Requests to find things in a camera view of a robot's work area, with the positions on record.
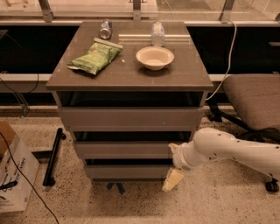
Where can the grey drawer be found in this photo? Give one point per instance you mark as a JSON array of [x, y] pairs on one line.
[[126, 172], [123, 150], [130, 119]]

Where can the blue tape mark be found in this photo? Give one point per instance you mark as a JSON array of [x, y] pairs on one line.
[[118, 186]]

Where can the grey drawer cabinet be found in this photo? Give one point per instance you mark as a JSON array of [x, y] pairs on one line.
[[126, 83]]

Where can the grey office chair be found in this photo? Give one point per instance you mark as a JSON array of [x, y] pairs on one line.
[[256, 101]]

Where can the white cardboard box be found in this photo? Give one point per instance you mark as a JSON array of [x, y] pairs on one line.
[[18, 170]]

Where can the white paper bowl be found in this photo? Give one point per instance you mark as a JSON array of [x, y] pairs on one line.
[[154, 58]]

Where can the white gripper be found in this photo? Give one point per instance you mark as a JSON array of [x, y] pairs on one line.
[[177, 158]]

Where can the grey bottom drawer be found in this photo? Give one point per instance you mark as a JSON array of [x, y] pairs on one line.
[[126, 172]]

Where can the black metal bar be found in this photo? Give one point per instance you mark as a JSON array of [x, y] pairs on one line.
[[49, 179]]

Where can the clear plastic water bottle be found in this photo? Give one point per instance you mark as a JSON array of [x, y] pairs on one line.
[[157, 34]]

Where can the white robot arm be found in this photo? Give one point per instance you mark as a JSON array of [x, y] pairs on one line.
[[210, 144]]

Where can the grey top drawer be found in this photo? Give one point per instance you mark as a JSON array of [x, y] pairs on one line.
[[130, 119]]

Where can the silver soda can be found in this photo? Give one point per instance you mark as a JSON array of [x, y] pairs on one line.
[[106, 29]]

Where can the green chip bag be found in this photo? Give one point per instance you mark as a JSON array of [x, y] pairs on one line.
[[99, 55]]

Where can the grey middle drawer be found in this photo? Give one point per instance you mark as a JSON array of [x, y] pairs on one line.
[[123, 150]]

